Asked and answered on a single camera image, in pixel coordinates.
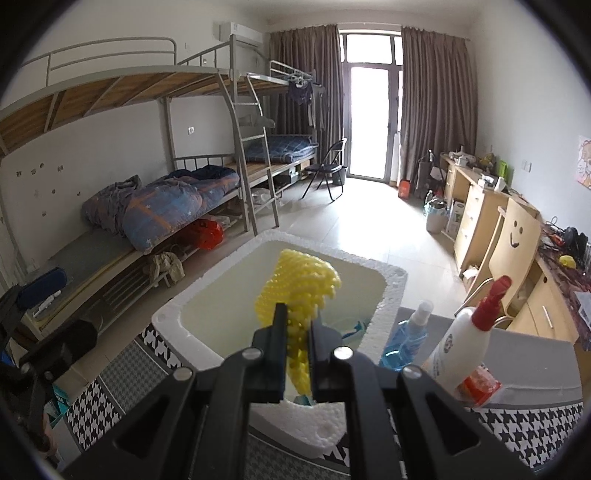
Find red snack packet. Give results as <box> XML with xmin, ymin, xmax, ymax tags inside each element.
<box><xmin>455</xmin><ymin>364</ymin><xmax>503</xmax><ymax>407</ymax></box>

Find white pump bottle red top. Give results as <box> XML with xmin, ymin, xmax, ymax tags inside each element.
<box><xmin>425</xmin><ymin>276</ymin><xmax>513</xmax><ymax>393</ymax></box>

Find dark blue quilt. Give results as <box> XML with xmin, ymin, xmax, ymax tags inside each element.
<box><xmin>168</xmin><ymin>165</ymin><xmax>241</xmax><ymax>199</ymax></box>

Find blue orange patterned quilt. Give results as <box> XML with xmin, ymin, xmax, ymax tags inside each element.
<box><xmin>82</xmin><ymin>174</ymin><xmax>204</xmax><ymax>252</ymax></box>

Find blue plaid bedding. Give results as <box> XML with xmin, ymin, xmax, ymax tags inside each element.
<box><xmin>242</xmin><ymin>134</ymin><xmax>319</xmax><ymax>163</ymax></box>

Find red plastic bag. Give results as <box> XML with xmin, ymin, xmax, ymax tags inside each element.
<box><xmin>178</xmin><ymin>219</ymin><xmax>225</xmax><ymax>250</ymax></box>

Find beige crumpled cloth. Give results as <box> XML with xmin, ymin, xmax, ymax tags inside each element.
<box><xmin>148</xmin><ymin>251</ymin><xmax>185</xmax><ymax>282</ymax></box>

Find blue spray bottle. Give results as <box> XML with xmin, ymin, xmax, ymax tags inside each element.
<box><xmin>379</xmin><ymin>300</ymin><xmax>435</xmax><ymax>372</ymax></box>

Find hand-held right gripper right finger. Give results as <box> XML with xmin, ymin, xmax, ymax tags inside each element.
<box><xmin>307</xmin><ymin>318</ymin><xmax>550</xmax><ymax>480</ymax></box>

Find black headphones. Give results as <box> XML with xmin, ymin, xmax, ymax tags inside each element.
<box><xmin>563</xmin><ymin>226</ymin><xmax>587</xmax><ymax>254</ymax></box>

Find glass balcony door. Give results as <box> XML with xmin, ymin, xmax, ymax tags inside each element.
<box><xmin>339</xmin><ymin>30</ymin><xmax>402</xmax><ymax>181</ymax></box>

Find black folding chair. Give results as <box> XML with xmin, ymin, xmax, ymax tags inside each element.
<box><xmin>302</xmin><ymin>137</ymin><xmax>348</xmax><ymax>201</ymax></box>

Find large metal bunk bed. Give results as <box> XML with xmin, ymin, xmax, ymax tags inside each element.
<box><xmin>0</xmin><ymin>37</ymin><xmax>282</xmax><ymax>333</ymax></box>

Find brown curtain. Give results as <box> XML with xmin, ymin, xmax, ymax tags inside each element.
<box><xmin>401</xmin><ymin>25</ymin><xmax>478</xmax><ymax>185</ymax></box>
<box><xmin>269</xmin><ymin>25</ymin><xmax>345</xmax><ymax>167</ymax></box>

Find pink cartoon wall picture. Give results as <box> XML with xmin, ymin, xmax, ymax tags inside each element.
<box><xmin>575</xmin><ymin>135</ymin><xmax>591</xmax><ymax>190</ymax></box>

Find wooden desk with drawers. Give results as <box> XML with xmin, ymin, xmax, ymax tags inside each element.
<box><xmin>438</xmin><ymin>152</ymin><xmax>541</xmax><ymax>278</ymax></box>

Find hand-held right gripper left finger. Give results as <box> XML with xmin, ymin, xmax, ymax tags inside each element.
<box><xmin>60</xmin><ymin>302</ymin><xmax>289</xmax><ymax>480</ymax></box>

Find small metal bunk bed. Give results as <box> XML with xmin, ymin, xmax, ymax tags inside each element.
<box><xmin>245</xmin><ymin>60</ymin><xmax>324</xmax><ymax>195</ymax></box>

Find white foam box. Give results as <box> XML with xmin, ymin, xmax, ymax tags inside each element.
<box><xmin>151</xmin><ymin>230</ymin><xmax>409</xmax><ymax>460</ymax></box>

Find metal bed ladder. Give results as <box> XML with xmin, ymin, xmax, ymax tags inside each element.
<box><xmin>222</xmin><ymin>74</ymin><xmax>280</xmax><ymax>236</ymax></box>

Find white air conditioner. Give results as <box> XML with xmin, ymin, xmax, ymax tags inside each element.
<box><xmin>217</xmin><ymin>21</ymin><xmax>262</xmax><ymax>46</ymax></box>

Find hanging dark clothes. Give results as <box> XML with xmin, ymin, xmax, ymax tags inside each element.
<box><xmin>286</xmin><ymin>78</ymin><xmax>326</xmax><ymax>130</ymax></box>

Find houndstooth tablecloth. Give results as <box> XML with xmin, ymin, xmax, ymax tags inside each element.
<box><xmin>67</xmin><ymin>318</ymin><xmax>585</xmax><ymax>480</ymax></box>

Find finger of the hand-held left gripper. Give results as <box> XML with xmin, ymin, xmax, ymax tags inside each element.
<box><xmin>21</xmin><ymin>268</ymin><xmax>68</xmax><ymax>305</ymax></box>

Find white trash bin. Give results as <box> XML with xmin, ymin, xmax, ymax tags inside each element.
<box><xmin>425</xmin><ymin>196</ymin><xmax>448</xmax><ymax>234</ymax></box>

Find wooden chair smiley face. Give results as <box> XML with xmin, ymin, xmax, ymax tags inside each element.
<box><xmin>462</xmin><ymin>196</ymin><xmax>543</xmax><ymax>324</ymax></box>

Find yellow foam net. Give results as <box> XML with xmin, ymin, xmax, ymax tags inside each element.
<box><xmin>255</xmin><ymin>249</ymin><xmax>341</xmax><ymax>397</ymax></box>

